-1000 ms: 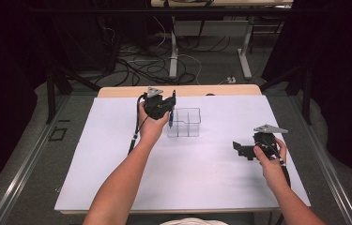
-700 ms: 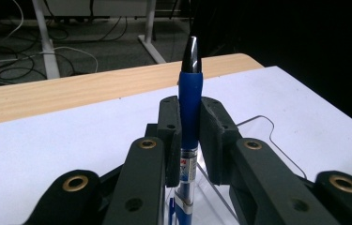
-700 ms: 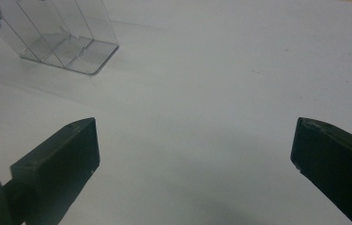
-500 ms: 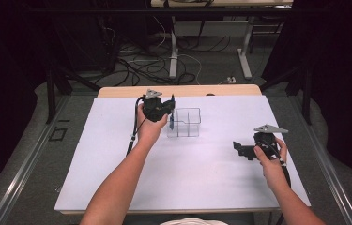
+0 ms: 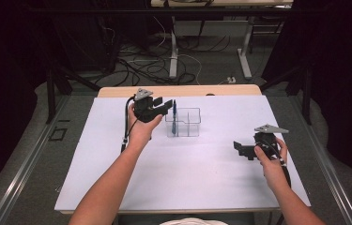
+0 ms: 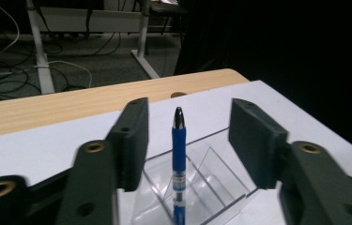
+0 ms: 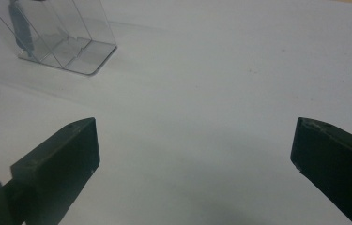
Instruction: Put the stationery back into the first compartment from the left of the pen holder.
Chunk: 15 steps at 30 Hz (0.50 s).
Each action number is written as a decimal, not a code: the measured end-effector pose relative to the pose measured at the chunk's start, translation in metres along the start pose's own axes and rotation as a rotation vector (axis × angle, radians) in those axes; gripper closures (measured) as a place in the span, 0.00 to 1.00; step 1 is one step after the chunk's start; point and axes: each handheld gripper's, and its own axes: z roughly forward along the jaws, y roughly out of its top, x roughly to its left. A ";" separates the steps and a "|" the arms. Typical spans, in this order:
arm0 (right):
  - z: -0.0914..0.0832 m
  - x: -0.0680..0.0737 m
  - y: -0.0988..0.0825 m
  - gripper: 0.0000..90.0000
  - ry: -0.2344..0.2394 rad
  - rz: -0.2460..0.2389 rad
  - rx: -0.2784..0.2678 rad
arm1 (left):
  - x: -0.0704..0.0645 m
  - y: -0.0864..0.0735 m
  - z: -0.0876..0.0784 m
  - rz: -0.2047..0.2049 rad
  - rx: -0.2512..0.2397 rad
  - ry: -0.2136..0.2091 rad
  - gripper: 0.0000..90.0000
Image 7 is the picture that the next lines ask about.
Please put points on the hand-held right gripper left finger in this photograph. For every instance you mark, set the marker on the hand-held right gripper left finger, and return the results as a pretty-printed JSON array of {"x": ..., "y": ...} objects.
[{"x": 61, "y": 162}]

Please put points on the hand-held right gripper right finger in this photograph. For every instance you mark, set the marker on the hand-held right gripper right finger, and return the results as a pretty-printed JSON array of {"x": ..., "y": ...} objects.
[{"x": 336, "y": 165}]

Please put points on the clear plastic organizer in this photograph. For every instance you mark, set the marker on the clear plastic organizer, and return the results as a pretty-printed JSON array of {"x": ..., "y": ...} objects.
[{"x": 70, "y": 40}]

